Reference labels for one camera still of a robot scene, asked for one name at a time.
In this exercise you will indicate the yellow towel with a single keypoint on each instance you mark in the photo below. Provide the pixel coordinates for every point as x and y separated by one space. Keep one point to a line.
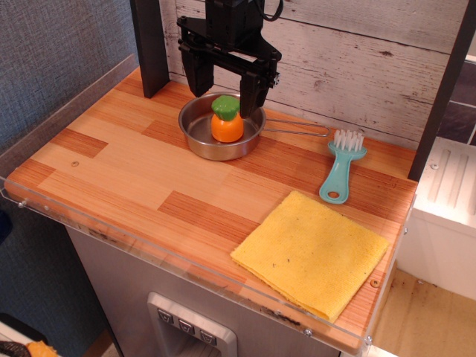
312 255

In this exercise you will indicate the dark post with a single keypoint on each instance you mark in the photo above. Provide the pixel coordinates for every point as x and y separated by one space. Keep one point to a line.
150 43
449 80

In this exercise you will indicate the teal dish brush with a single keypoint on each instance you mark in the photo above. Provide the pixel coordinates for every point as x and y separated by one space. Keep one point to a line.
347 146

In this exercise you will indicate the grey toy fridge dispenser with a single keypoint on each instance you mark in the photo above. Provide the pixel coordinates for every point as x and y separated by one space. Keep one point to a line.
182 332

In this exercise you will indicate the dark left post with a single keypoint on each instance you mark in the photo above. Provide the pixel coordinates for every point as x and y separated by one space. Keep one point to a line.
150 43

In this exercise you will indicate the dark right post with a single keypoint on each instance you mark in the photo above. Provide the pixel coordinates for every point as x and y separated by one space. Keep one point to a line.
449 80

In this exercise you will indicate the white toy sink counter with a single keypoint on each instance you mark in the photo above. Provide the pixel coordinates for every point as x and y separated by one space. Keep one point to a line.
438 245

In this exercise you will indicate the orange object bottom left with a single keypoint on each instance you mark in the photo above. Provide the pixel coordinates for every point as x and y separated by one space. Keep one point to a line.
31 349

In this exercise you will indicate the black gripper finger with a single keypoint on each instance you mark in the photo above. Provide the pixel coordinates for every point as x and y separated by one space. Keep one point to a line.
253 91
199 70

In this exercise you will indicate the small steel pan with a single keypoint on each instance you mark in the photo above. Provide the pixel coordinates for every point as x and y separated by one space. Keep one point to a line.
195 122

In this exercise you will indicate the orange toy carrot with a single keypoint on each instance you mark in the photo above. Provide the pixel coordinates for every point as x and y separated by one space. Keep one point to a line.
227 125

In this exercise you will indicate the clear acrylic front guard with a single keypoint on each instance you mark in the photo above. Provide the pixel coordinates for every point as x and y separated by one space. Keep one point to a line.
192 229

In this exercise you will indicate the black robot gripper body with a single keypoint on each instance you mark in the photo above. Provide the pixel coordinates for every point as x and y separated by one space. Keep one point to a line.
231 31

